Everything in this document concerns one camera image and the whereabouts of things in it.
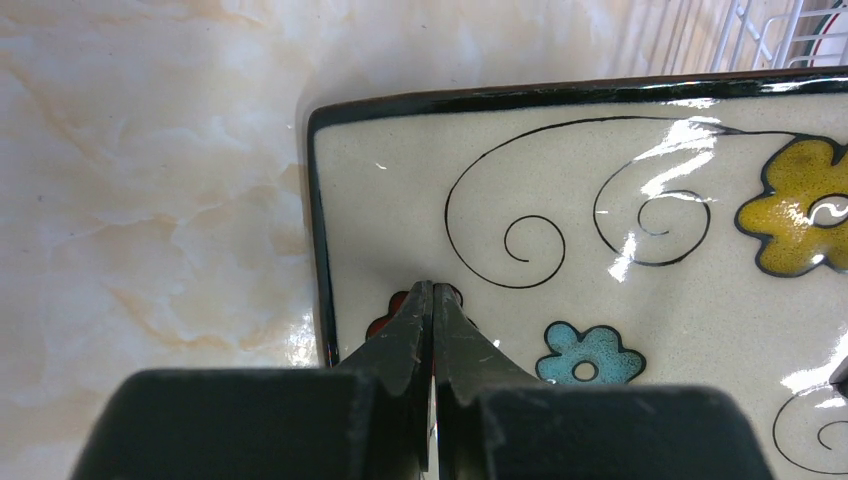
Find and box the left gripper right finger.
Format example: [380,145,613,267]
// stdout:
[433,284,772,479]

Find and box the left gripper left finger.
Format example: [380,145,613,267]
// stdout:
[72,281,434,479]

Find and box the square floral plate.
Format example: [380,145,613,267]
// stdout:
[307,67,847,479]

